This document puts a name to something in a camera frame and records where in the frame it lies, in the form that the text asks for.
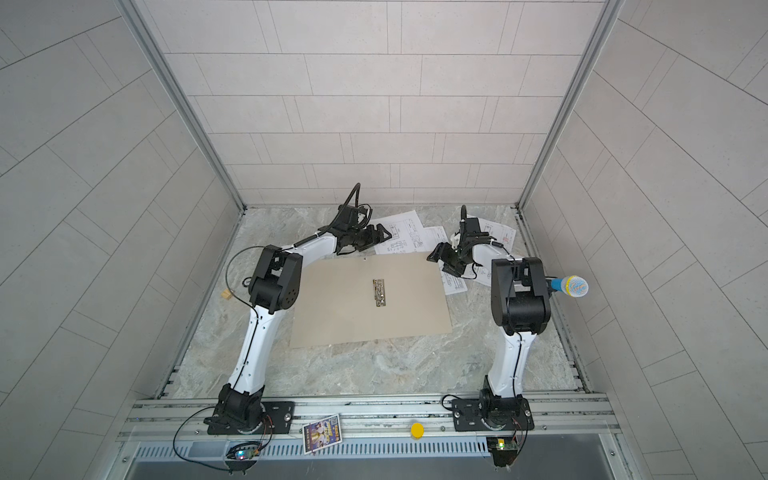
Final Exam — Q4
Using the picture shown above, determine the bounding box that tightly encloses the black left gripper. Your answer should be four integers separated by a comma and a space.
344, 223, 392, 250

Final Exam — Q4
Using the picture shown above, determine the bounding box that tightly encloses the red-stamped technical drawing sheet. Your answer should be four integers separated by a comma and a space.
472, 218, 516, 287

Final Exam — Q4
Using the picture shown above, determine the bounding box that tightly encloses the aluminium corner frame post right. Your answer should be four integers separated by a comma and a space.
516, 0, 623, 211

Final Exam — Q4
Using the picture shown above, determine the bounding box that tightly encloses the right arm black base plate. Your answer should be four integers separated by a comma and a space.
451, 396, 535, 432

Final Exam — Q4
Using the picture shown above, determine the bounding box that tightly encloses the colourful printed card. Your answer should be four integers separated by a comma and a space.
301, 414, 343, 455

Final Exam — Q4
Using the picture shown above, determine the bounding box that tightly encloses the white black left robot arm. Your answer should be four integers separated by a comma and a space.
204, 204, 393, 435

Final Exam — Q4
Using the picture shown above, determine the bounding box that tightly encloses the aluminium front rail frame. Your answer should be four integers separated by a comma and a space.
100, 391, 639, 479

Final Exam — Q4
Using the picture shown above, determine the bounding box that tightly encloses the right circuit board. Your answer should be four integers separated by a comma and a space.
486, 437, 521, 468

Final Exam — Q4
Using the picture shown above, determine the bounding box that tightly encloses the beige cardboard folder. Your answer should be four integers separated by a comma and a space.
290, 253, 452, 348

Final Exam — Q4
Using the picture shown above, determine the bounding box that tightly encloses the aluminium corner frame post left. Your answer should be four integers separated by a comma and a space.
115, 0, 247, 214

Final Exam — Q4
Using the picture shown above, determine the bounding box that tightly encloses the metal folder clip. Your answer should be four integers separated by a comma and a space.
372, 279, 386, 307

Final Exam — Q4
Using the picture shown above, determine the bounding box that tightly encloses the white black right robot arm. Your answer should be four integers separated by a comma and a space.
427, 208, 551, 432

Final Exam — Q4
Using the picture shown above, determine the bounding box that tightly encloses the left green circuit board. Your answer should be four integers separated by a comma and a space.
226, 441, 262, 461

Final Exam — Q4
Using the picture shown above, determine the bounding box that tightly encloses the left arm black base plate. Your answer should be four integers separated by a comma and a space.
203, 401, 295, 435

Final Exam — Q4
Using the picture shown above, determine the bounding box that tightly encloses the aluminium corner frame post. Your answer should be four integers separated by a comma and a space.
115, 0, 247, 214
516, 0, 623, 211

